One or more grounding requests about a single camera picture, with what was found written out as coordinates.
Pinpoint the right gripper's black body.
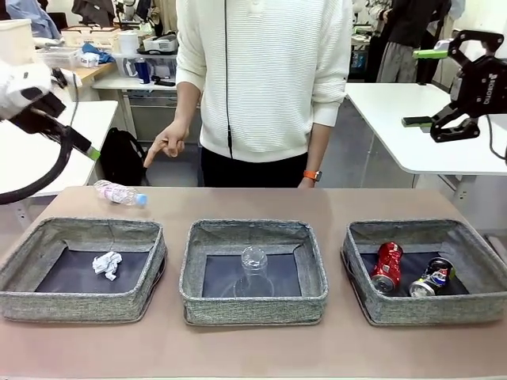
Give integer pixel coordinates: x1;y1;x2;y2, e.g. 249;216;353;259
449;55;507;119

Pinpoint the crushed dark printed can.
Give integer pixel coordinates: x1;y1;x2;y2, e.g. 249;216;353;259
408;256;456;298

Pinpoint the crushed red can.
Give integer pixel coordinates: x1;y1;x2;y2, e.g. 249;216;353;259
371;241;404;294

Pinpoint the white paper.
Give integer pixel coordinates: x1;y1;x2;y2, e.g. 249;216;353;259
91;251;123;282

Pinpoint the person's left forearm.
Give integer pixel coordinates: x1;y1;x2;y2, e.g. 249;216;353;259
307;120;332;173

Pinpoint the person's right forearm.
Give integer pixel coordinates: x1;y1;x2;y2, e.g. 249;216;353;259
173;90;201;130

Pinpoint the person's right hand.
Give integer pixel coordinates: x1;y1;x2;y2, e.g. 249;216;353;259
143;118;187;169

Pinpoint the background person in black top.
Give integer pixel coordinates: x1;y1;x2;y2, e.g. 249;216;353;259
375;0;452;84

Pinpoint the white table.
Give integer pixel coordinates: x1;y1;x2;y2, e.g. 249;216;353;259
0;101;120;203
345;82;507;177

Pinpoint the small grey background table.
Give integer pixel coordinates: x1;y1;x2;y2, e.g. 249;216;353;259
350;33;381;82

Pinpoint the grey fabric basket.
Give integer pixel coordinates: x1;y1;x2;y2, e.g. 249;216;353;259
0;216;168;324
178;219;330;328
341;218;507;328

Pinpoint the person in white sweater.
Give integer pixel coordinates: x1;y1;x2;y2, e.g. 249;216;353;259
173;0;353;189

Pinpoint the translucent plastic storage box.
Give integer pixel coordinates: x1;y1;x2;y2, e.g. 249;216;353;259
114;53;177;78

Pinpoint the white desk with cabinet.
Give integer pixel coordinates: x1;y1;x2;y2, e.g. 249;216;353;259
93;77;179;143

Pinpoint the white grey device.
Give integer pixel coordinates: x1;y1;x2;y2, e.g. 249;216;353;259
142;33;179;55

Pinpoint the black backpack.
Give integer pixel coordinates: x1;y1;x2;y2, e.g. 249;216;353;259
101;127;150;187

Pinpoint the white cylindrical container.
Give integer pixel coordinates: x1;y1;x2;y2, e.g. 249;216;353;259
118;30;139;56

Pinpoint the clear bottle with blue cap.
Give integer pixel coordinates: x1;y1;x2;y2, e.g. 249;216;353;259
93;180;149;209

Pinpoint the blue cloth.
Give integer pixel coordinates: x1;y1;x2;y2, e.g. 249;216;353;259
81;42;116;67

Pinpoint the wooden table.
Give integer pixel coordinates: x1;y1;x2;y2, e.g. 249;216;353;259
51;61;118;104

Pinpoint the background person in dark jacket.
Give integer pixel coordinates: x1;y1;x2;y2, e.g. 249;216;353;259
71;0;116;25

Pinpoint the clear plastic basket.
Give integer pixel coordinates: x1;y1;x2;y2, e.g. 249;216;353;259
37;47;82;70

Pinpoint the background person in blue shirt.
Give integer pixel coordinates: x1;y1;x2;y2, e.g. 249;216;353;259
6;0;64;43

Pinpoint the white storage box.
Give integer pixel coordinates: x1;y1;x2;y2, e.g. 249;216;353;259
0;18;35;64

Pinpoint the black clip-on microphone cable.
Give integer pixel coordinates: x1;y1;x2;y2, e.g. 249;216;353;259
223;0;234;150

